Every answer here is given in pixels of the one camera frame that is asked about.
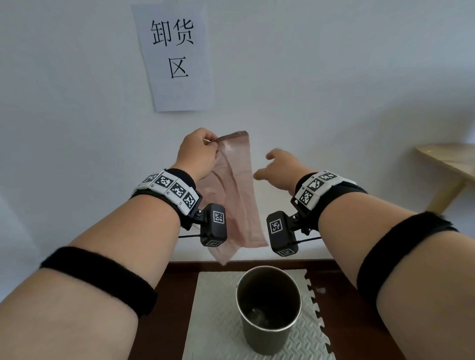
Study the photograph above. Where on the person's left fingers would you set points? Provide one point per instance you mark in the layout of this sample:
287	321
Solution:
211	142

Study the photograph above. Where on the person's left forearm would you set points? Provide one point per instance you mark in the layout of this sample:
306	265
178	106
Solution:
122	237

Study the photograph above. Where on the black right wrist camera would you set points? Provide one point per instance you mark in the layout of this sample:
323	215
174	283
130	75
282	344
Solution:
280	233

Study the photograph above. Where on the light wooden table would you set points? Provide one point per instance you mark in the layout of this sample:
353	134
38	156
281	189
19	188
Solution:
451	157

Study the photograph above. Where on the sheer brown plastic bag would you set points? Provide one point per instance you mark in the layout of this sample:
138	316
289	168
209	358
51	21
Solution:
237	193

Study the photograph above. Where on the person's left hand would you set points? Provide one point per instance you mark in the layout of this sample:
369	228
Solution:
195	152

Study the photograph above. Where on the white paper wall sign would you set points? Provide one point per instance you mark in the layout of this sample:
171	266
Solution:
174	55

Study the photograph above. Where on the person's right forearm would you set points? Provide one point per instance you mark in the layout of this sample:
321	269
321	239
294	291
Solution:
358	237

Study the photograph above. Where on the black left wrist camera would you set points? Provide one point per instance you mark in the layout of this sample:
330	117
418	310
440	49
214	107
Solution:
214	226

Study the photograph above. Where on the right marker-tag wristband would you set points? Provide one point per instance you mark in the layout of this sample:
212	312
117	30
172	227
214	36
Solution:
315	191

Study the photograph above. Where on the person's right thumb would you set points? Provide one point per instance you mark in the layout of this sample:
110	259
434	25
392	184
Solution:
262	174

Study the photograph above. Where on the left marker-tag wristband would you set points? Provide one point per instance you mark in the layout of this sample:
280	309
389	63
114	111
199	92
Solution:
174	189

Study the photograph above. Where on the white foam floor mat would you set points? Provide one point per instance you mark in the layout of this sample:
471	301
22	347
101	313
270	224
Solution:
215	319

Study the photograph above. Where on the grey metal cylindrical bin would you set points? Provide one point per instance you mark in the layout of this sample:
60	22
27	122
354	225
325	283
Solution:
267	333

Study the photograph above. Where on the marker-tag wristband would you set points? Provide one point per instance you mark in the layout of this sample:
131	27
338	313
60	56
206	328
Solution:
315	191
174	189

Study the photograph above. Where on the person's right hand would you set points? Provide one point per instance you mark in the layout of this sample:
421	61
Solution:
287	168

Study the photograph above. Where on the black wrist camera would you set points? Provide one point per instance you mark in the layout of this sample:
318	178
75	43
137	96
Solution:
214	226
280	233

